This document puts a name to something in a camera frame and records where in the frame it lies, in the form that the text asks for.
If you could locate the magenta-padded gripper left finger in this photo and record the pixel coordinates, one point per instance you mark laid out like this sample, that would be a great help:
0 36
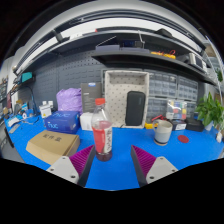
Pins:
63 166

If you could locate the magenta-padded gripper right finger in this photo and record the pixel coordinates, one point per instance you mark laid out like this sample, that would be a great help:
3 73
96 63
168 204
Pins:
160 166

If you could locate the clear bottle with red cap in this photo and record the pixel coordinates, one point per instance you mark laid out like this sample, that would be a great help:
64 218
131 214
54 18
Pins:
101 133

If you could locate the brown cardboard box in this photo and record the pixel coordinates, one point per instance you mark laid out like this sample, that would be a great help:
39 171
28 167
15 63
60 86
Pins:
50 143

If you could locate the white mug with blue base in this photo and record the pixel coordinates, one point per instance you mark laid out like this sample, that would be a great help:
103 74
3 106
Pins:
163 133

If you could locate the flat round red coaster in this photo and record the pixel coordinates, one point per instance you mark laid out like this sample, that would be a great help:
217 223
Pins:
183 139

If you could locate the yellow multimeter with red leads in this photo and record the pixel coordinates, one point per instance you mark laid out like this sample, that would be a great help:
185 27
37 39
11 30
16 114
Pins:
149 125

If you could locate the small black white-labelled box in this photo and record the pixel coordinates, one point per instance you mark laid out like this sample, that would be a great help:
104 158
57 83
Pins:
180 126

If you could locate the blue product box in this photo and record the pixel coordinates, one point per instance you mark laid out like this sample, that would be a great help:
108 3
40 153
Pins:
61 121

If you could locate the small white box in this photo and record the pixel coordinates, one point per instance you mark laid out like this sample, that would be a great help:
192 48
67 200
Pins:
86 121

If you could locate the flat black case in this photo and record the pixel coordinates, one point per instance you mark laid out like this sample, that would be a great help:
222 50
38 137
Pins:
195 126

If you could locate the white box with yellow label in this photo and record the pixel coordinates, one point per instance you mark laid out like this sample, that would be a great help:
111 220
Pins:
45 110

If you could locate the grey parts drawer cabinet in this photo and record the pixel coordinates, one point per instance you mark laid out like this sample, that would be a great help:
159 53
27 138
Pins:
156 106
187 88
161 83
191 108

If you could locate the black zip case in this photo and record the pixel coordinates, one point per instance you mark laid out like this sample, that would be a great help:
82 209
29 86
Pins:
135 108

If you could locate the purple plastic bag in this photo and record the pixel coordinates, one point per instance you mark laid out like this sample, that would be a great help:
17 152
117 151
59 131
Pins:
70 100

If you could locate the dark grey product box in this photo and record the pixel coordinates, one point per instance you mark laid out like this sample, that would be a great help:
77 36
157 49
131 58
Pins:
90 100

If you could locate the potted green plant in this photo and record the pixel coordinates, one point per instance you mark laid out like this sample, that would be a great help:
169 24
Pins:
210 110

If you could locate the white perforated tray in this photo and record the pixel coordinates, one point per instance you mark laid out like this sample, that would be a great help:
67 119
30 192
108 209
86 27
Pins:
116 93

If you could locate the small green plant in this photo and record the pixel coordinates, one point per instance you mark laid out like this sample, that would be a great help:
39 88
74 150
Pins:
219 75

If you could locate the black wall shelf unit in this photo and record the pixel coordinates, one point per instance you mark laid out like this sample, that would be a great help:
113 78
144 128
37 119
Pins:
133 53

